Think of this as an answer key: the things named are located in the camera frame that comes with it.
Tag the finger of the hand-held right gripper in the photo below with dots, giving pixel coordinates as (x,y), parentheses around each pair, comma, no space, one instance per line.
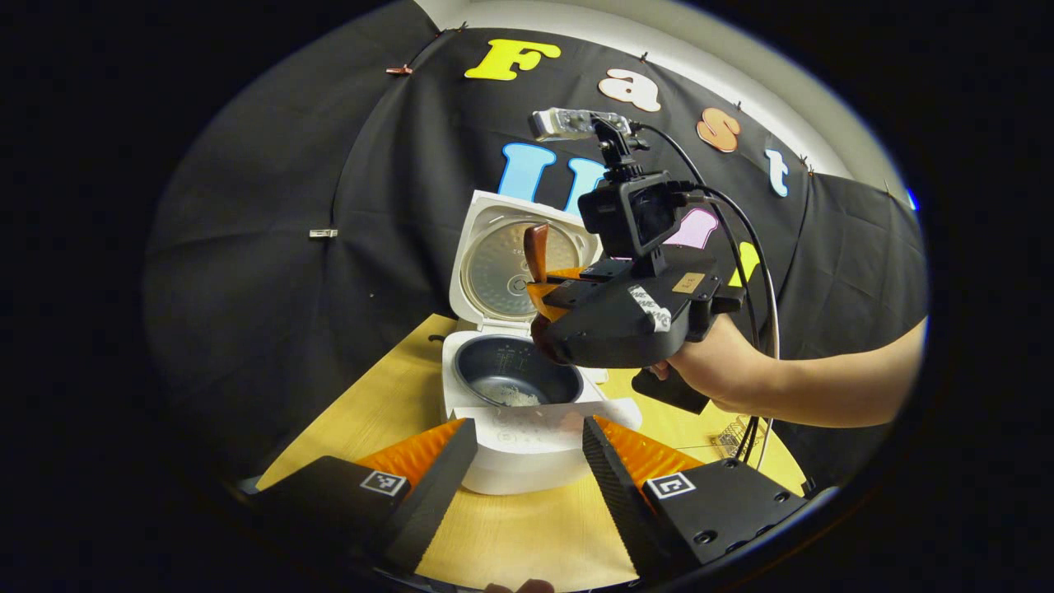
(572,273)
(547,298)

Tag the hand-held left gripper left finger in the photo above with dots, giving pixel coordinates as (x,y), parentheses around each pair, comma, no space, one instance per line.
(432,494)

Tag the brown cloth clip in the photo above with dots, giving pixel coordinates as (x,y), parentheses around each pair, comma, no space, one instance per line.
(399,70)

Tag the brown wooden spoon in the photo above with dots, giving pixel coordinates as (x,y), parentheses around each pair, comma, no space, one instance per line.
(537,251)

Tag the white rice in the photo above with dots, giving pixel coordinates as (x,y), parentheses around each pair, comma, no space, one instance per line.
(516,397)

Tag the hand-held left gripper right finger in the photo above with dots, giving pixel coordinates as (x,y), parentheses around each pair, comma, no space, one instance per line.
(630,506)

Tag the white rice cooker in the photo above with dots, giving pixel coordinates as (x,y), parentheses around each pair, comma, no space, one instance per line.
(527,461)

